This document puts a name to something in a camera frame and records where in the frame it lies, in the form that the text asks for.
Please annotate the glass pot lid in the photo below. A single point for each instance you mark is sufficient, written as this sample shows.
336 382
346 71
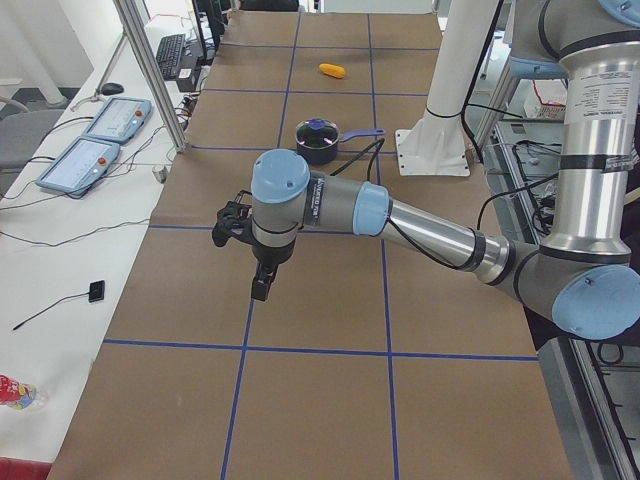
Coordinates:
317 133

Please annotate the dark blue pot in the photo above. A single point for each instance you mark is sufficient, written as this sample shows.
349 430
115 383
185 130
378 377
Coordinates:
317 157

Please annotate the small black square sensor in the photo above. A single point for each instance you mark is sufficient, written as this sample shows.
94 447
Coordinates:
96 291

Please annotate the upper teach pendant tablet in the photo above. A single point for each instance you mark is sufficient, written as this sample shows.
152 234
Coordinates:
119 119

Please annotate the teach pendant tablet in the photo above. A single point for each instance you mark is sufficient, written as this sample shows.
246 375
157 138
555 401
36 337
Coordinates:
79 166
119 119

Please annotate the lower teach pendant tablet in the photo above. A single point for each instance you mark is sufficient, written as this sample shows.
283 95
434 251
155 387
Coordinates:
79 166

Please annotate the black keyboard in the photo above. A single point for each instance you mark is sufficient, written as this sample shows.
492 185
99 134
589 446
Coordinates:
169 55

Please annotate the black computer mouse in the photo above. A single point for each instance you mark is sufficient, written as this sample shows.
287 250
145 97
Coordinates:
111 88

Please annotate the red plastic bottle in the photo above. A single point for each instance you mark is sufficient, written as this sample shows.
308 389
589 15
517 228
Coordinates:
21 396

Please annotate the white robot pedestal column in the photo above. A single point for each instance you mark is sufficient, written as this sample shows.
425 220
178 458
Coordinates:
435 145

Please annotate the aluminium frame post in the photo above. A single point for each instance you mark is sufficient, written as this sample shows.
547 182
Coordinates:
133 26

